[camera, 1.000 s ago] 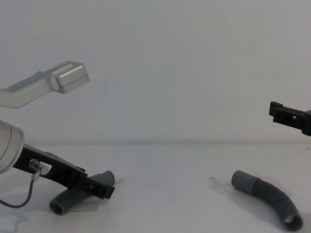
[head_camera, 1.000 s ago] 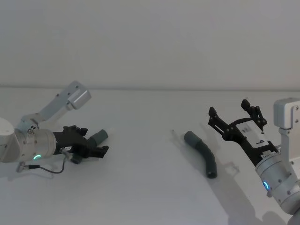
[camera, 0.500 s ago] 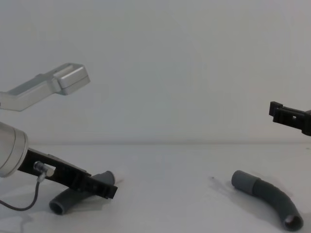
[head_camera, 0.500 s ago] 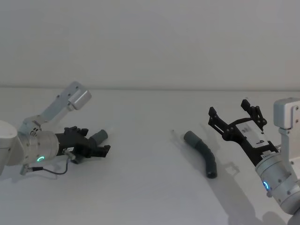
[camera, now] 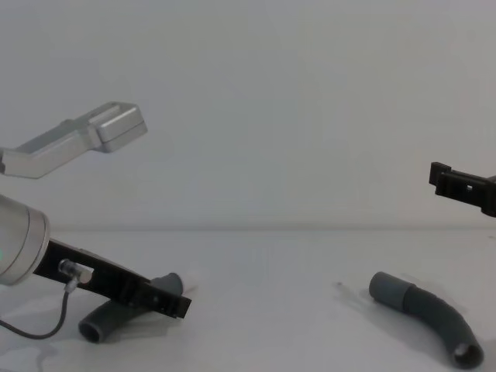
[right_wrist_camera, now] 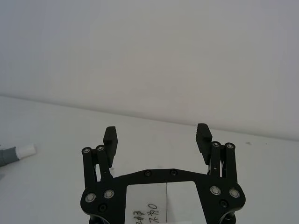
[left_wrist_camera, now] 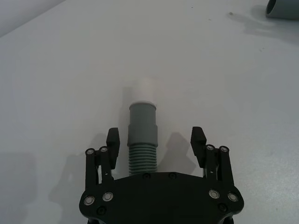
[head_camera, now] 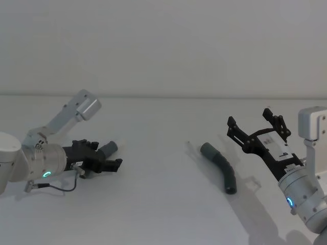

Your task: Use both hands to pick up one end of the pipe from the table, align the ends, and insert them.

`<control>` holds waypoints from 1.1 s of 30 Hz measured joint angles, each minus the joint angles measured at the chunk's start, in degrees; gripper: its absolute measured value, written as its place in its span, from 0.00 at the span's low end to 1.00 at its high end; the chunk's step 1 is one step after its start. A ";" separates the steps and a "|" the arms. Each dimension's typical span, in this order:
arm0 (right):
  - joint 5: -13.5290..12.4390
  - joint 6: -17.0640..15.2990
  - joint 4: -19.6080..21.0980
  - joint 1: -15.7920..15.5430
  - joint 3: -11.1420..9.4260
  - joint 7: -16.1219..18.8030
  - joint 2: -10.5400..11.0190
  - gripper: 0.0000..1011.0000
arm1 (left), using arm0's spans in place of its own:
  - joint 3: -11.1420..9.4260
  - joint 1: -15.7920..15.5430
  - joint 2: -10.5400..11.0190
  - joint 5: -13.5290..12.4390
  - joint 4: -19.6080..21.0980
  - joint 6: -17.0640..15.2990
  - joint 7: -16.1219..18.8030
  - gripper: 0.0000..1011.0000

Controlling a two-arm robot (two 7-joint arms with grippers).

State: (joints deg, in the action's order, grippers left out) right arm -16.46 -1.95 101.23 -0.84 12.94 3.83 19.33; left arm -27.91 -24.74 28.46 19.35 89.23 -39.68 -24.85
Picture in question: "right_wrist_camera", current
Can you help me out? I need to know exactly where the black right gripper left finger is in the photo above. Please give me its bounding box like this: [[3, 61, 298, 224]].
[[81, 126, 119, 189]]

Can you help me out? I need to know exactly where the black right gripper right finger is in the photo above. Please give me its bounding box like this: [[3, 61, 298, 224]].
[[195, 123, 238, 185]]

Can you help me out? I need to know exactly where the white table cloth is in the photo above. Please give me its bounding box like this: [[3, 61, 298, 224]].
[[0, 94, 299, 224]]

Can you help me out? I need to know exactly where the grey tube with white tip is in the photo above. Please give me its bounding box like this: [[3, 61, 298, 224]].
[[0, 144, 38, 168]]

